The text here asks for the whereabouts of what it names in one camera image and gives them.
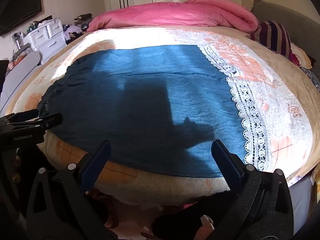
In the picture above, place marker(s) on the floral fleece blanket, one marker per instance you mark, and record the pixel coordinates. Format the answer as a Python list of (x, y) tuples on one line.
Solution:
[(270, 110)]

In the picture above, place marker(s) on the pile of clothes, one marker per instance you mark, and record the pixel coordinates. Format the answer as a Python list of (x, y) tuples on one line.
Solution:
[(80, 20)]

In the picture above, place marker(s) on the white drawer cabinet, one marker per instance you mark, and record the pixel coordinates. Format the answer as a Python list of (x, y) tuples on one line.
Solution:
[(47, 38)]

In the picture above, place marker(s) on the blue pants with lace trim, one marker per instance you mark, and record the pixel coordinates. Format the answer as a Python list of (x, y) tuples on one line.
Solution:
[(140, 92)]

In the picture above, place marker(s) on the black wall television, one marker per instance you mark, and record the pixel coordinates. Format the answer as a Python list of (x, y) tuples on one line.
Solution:
[(20, 7)]

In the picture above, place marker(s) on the striped pillow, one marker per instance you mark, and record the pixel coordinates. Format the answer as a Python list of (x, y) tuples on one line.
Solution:
[(273, 36)]

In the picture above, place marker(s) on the pink duvet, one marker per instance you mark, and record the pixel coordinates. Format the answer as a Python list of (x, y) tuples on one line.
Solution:
[(175, 13)]

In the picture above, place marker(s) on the grey rounded board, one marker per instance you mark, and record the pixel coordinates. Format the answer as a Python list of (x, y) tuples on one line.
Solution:
[(22, 72)]

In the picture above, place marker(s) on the grey upholstered headboard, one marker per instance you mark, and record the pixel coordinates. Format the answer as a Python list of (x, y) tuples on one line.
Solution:
[(290, 15)]

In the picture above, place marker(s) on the floral pillow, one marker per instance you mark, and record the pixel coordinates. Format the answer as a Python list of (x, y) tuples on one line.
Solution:
[(301, 55)]

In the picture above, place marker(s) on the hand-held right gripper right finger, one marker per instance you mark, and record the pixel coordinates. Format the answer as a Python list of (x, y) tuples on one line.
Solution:
[(225, 165)]

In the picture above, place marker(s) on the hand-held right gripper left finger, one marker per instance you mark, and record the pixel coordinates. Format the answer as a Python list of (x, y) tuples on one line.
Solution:
[(96, 165)]

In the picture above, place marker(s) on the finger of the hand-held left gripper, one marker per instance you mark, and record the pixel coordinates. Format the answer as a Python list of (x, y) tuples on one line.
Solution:
[(51, 122)]

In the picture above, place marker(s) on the person's dark trouser leg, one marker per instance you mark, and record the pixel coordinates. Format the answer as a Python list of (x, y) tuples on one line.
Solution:
[(180, 220)]

